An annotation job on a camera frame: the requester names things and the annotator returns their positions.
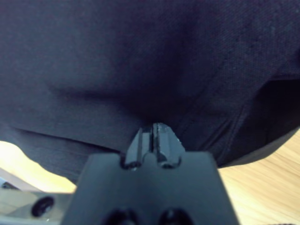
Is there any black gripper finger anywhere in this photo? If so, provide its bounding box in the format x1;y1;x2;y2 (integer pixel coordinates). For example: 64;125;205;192
121;125;155;170
153;121;185;169

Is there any black T-shirt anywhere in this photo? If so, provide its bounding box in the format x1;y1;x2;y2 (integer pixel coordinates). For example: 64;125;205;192
0;0;300;186

